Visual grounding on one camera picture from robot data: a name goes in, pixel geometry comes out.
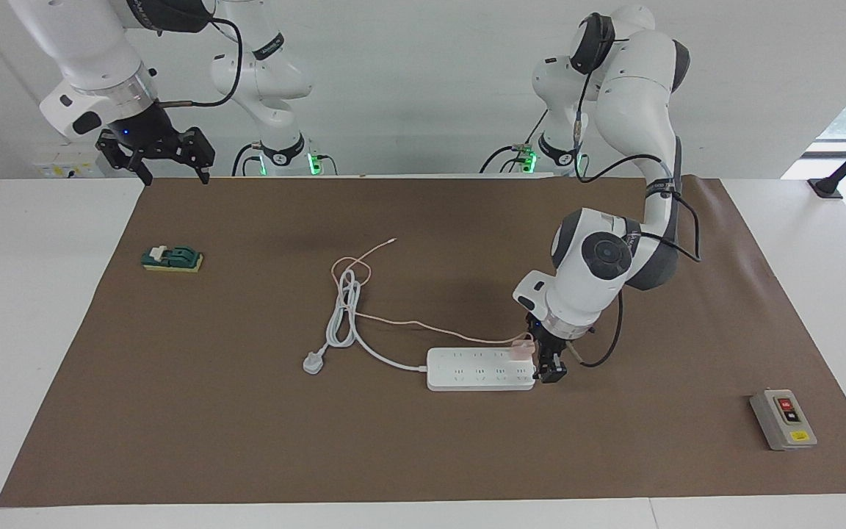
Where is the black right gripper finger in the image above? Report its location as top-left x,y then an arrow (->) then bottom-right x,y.
96,132 -> 153,186
177,127 -> 216,184

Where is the pink charging cable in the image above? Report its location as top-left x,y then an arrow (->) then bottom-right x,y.
331,237 -> 534,346

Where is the white power strip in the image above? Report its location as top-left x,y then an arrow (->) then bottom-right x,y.
426,347 -> 538,392

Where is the brown table mat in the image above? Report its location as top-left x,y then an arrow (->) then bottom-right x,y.
0,176 -> 846,508

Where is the black base cable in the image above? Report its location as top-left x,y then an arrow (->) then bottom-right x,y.
478,110 -> 550,175
231,142 -> 266,177

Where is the white wall socket box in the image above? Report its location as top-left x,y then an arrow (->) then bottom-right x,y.
32,143 -> 112,179

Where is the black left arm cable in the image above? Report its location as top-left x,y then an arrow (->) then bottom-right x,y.
572,37 -> 703,368

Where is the green knife switch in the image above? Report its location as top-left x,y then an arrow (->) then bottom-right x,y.
142,245 -> 204,273

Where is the grey on-off switch box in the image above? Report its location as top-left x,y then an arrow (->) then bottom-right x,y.
749,389 -> 818,451

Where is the white power strip cord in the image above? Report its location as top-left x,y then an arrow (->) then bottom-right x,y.
303,269 -> 430,375

